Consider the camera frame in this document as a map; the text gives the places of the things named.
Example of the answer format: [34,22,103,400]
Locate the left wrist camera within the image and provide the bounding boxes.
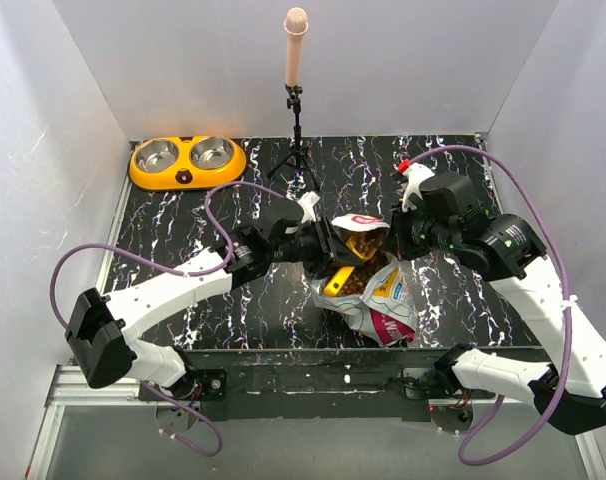
[261,191,320,238]

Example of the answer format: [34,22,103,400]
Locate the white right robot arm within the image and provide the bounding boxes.
[386,206,606,435]

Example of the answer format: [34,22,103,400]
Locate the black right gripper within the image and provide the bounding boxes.
[382,196,459,261]

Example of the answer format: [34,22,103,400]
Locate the black tripod stand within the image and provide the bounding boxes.
[267,86,320,192]

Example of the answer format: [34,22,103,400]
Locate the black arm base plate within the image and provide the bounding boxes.
[137,349,497,424]

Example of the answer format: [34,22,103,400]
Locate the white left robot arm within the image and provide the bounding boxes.
[65,218,364,400]

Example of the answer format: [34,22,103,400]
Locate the pink microphone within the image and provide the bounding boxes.
[284,7,309,88]

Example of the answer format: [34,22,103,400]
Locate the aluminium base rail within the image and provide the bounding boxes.
[25,367,606,479]

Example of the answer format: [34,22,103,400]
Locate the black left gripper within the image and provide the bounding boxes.
[269,216,363,277]

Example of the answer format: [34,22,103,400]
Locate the yellow double pet bowl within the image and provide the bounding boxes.
[128,136,247,192]

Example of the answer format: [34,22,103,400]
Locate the yellow plastic food scoop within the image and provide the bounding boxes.
[323,235,384,297]

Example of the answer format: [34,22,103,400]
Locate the white cartoon pet food bag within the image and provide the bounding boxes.
[309,214,418,347]

